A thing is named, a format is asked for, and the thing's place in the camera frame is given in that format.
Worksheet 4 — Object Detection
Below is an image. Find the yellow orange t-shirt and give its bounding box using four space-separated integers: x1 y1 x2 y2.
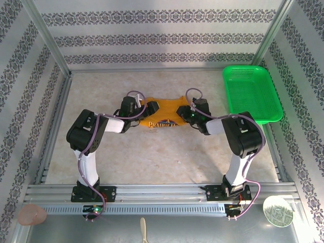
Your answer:
138 96 190 129

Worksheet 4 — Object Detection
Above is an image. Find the green plastic perforated basket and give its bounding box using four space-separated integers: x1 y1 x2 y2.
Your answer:
222 65 284 126

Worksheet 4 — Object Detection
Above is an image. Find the small controller board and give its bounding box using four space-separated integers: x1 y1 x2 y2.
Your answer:
226 203 248 214
83 205 105 215

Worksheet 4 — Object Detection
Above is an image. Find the green patterned round plate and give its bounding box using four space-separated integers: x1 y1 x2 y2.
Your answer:
262 195 294 226

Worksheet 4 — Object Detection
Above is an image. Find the pink round disc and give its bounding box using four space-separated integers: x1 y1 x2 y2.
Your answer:
17 204 48 226

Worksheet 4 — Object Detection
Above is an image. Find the aluminium frame bottom rail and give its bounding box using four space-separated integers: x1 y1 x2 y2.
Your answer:
262 124 289 183
70 67 254 74
34 73 74 185

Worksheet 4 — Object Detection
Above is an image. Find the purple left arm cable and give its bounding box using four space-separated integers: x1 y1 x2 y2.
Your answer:
77 90 147 223

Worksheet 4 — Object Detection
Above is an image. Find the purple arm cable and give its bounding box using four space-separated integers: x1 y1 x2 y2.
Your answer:
77 90 147 223
185 88 266 221

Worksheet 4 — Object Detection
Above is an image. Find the aluminium mounting rail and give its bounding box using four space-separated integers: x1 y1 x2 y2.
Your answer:
24 182 297 204

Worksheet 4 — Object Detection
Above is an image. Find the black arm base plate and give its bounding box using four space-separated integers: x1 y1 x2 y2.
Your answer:
201 184 252 203
70 185 117 203

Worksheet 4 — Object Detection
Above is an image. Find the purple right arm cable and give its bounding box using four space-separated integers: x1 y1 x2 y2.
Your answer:
185 88 266 221

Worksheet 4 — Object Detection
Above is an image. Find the slotted grey cable duct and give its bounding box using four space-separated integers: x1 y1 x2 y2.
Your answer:
42 204 226 216

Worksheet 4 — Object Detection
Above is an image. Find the aluminium frame post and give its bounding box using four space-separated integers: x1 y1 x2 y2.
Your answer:
252 0 296 67
21 0 73 76

